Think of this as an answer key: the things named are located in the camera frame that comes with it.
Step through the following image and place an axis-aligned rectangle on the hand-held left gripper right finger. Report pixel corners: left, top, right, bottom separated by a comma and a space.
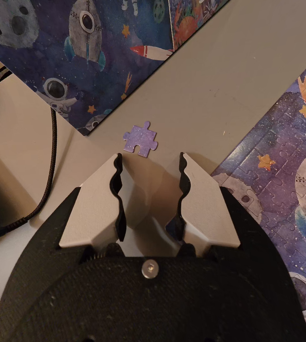
175, 152, 241, 251

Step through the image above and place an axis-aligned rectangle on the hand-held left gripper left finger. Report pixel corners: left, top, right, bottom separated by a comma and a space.
59, 153, 127, 250

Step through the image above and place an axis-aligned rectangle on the space jigsaw puzzle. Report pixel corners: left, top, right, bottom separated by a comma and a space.
165, 49, 306, 342

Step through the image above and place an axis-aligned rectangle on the purple jigsaw puzzle piece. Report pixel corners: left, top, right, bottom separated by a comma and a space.
123, 121, 159, 157

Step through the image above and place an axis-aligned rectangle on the puzzle box lid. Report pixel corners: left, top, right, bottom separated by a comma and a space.
0, 0, 231, 137

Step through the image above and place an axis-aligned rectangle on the black braided cable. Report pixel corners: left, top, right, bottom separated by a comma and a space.
0, 107, 58, 246

